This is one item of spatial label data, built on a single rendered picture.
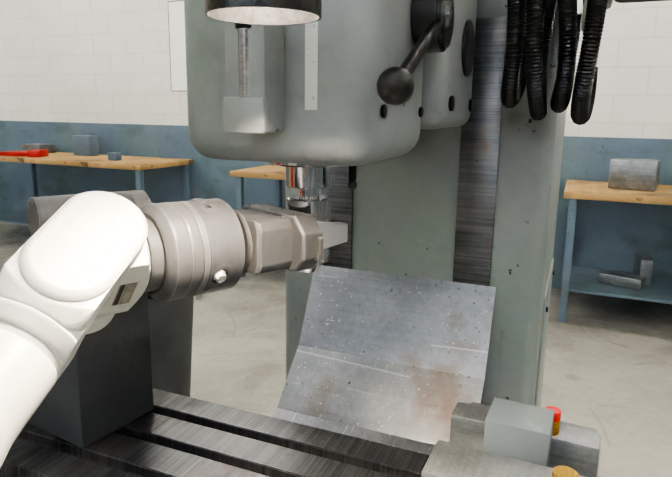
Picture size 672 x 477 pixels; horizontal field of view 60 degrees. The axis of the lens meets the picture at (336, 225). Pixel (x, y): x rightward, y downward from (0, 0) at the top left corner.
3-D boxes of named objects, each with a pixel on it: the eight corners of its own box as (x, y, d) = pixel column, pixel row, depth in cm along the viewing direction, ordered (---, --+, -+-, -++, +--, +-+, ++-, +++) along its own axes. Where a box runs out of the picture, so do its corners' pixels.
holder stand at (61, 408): (82, 450, 74) (70, 302, 70) (-14, 405, 85) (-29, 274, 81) (154, 409, 85) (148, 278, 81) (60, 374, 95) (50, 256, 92)
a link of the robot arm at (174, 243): (218, 257, 48) (76, 280, 41) (179, 325, 55) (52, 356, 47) (168, 160, 53) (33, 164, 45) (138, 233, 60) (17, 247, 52)
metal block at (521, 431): (544, 492, 55) (550, 434, 54) (480, 475, 57) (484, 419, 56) (549, 463, 59) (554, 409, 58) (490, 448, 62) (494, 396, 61)
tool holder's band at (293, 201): (324, 201, 65) (324, 192, 65) (335, 208, 61) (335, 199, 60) (282, 202, 64) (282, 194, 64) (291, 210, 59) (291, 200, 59)
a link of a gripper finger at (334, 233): (342, 245, 63) (298, 253, 59) (343, 217, 63) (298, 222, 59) (352, 248, 62) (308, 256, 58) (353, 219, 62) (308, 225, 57)
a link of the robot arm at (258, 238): (325, 198, 55) (215, 209, 47) (323, 294, 57) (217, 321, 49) (251, 185, 64) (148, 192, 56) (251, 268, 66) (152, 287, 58)
